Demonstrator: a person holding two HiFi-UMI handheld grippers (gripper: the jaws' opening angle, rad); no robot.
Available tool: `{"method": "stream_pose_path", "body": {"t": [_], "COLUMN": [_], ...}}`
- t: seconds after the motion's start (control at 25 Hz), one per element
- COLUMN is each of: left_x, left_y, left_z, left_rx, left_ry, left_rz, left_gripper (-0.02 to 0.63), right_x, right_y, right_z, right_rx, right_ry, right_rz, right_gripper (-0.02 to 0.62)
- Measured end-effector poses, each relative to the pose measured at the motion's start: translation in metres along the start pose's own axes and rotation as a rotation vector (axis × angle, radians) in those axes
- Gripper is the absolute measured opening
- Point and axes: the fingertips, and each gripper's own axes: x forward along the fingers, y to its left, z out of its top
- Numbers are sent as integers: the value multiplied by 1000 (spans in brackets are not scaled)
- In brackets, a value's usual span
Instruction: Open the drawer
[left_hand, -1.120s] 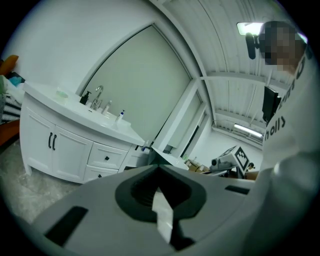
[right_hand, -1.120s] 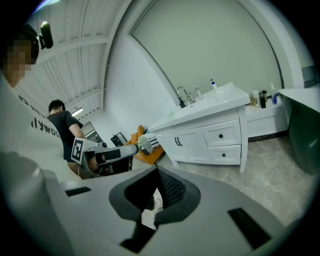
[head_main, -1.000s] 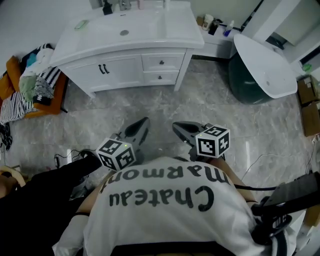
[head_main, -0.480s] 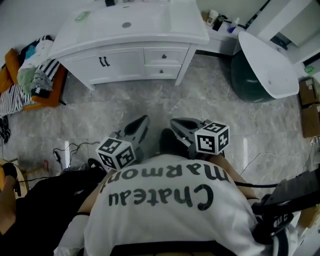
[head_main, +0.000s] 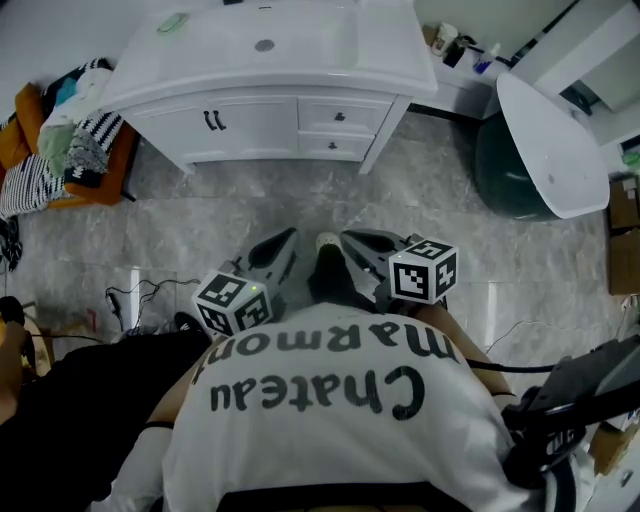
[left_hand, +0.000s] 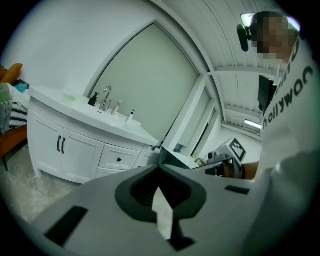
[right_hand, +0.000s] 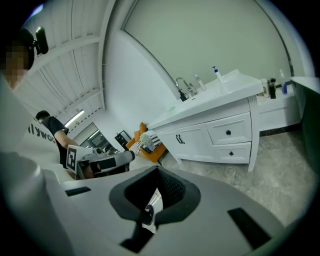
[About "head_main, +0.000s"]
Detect cardboard box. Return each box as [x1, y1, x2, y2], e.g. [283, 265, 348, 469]
[607, 172, 640, 231]
[607, 229, 640, 297]

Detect person in white t-shirt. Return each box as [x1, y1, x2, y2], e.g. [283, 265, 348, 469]
[107, 299, 601, 512]

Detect black cable tangle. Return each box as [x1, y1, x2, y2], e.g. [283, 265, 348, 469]
[0, 217, 24, 274]

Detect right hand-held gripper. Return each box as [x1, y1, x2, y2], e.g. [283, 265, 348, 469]
[341, 228, 460, 314]

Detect dark square bottle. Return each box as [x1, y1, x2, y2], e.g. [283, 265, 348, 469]
[442, 38, 469, 69]

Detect person's left forearm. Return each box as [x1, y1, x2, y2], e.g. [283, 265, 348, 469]
[147, 332, 224, 429]

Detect dark green white bathtub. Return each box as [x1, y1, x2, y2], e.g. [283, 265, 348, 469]
[473, 71, 612, 222]

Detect black white striped cloth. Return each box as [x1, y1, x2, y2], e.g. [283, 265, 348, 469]
[0, 154, 69, 219]

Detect gray knitted cloth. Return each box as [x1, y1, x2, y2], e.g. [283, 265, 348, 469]
[67, 132, 109, 174]

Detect blue white tube bottle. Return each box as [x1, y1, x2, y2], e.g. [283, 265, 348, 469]
[473, 42, 502, 75]

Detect person's white shoe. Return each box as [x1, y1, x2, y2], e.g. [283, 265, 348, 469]
[315, 230, 344, 254]

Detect person's black trouser leg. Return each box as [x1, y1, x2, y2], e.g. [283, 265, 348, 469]
[305, 249, 374, 316]

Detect black white striped blanket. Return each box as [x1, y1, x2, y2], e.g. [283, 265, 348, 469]
[64, 57, 126, 176]

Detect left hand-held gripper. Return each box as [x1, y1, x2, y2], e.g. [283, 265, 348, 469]
[191, 227, 299, 338]

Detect white low ledge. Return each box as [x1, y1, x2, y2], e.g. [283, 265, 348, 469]
[407, 47, 501, 121]

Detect white cabinet door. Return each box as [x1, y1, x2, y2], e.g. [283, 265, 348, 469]
[117, 99, 216, 169]
[212, 97, 300, 161]

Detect white sink countertop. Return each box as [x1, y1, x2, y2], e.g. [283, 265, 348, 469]
[99, 0, 440, 115]

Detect person's right forearm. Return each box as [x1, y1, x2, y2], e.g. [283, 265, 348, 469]
[409, 302, 519, 401]

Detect pale green cloth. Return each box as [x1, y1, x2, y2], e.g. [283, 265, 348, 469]
[38, 122, 76, 171]

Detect black harness cable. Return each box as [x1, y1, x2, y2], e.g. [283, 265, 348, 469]
[469, 362, 556, 375]

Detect white paper cup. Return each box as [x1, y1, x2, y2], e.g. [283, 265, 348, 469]
[432, 22, 460, 56]

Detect white cabinet drawer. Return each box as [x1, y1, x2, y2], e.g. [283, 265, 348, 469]
[297, 132, 377, 161]
[298, 97, 394, 135]

